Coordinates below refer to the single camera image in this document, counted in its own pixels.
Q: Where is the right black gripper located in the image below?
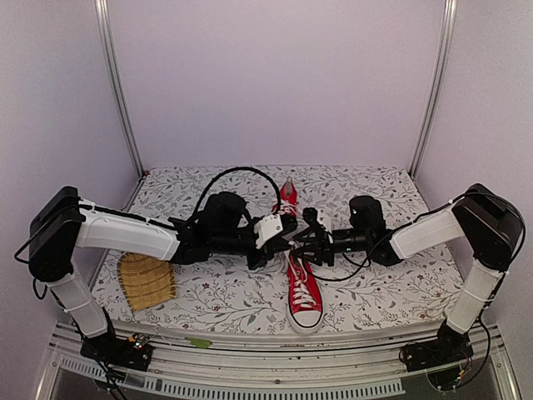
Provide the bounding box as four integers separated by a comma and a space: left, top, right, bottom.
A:
291, 225, 371, 267

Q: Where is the red sneaker with laces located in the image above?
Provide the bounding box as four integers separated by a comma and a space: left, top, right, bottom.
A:
272, 177, 298, 221

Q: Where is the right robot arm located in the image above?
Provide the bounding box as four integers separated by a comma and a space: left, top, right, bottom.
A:
292, 183, 526, 363

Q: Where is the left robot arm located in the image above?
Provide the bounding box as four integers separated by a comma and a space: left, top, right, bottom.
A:
13, 186, 297, 362

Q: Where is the green tape piece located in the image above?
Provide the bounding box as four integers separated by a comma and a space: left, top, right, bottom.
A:
187, 337, 212, 349

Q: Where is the woven bamboo basket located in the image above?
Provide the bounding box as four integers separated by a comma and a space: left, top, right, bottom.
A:
117, 252, 177, 313

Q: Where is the floral patterned table mat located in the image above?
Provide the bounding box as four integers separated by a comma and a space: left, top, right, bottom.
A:
92, 166, 462, 335

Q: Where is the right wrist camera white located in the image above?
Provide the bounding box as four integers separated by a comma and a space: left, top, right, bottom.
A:
302, 207, 332, 238

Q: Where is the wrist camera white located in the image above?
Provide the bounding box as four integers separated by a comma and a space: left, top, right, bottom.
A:
302, 207, 332, 238
253, 214, 297, 249

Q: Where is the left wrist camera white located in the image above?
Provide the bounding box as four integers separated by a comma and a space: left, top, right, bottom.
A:
253, 214, 297, 249

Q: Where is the right black camera cable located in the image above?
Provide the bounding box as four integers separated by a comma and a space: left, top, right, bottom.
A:
307, 232, 401, 283

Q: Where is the black camera cable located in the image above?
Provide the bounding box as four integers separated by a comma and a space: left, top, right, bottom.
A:
307, 232, 401, 283
195, 166, 282, 222

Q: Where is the left black camera cable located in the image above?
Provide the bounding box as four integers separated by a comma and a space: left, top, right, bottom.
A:
195, 166, 282, 222

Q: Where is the front aluminium rail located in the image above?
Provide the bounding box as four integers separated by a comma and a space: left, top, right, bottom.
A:
35, 320, 521, 400

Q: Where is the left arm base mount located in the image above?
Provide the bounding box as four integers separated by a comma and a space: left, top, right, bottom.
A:
80, 334, 154, 372

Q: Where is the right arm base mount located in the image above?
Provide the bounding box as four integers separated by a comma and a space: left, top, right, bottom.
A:
399, 323, 474, 372

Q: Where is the right aluminium frame post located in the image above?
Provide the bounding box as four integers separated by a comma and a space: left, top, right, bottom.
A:
408, 0, 458, 181

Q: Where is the aluminium frame post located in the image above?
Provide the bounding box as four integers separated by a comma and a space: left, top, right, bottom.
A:
94, 0, 145, 178
408, 0, 458, 181

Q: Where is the left aluminium frame post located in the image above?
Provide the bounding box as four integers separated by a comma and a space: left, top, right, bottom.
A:
94, 0, 145, 178

